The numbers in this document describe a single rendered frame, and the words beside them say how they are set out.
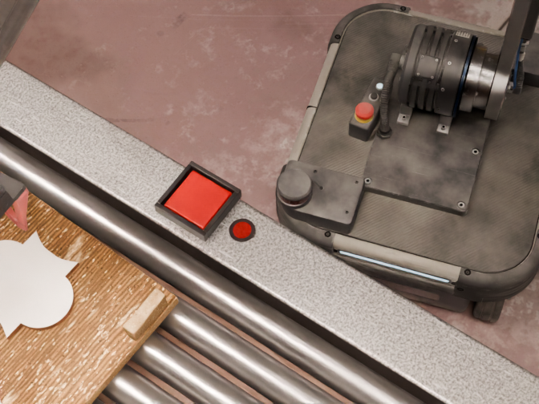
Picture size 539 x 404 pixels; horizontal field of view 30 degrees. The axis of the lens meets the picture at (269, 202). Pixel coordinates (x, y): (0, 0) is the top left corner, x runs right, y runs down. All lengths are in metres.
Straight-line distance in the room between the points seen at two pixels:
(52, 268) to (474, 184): 1.07
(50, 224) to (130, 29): 1.41
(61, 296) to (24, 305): 0.04
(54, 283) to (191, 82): 1.35
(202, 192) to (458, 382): 0.38
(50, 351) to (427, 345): 0.42
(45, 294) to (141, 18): 1.51
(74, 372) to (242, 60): 1.47
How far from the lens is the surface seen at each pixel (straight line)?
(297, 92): 2.43
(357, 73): 2.17
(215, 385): 1.13
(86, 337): 1.16
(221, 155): 2.34
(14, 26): 0.83
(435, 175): 2.02
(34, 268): 1.20
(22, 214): 1.18
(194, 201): 1.22
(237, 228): 1.21
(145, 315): 1.12
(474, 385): 1.15
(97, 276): 1.18
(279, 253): 1.19
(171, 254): 1.20
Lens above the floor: 1.99
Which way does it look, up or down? 61 degrees down
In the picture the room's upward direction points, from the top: 4 degrees counter-clockwise
